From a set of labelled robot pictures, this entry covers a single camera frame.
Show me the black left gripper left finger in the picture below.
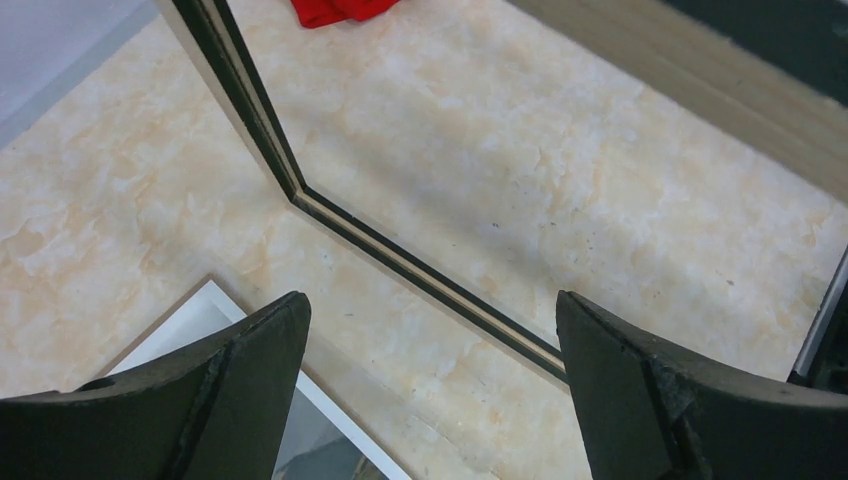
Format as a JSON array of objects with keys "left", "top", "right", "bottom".
[{"left": 1, "top": 291, "right": 311, "bottom": 479}]

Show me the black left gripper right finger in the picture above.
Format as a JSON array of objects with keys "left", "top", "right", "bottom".
[{"left": 556, "top": 291, "right": 847, "bottom": 479}]

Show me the landscape photo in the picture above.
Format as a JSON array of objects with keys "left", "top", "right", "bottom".
[{"left": 101, "top": 275, "right": 411, "bottom": 479}]

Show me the wooden picture frame with glass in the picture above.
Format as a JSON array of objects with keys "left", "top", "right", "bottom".
[{"left": 159, "top": 1, "right": 847, "bottom": 382}]

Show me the red crumpled cloth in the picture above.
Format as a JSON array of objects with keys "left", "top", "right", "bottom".
[{"left": 290, "top": 0, "right": 398, "bottom": 29}]

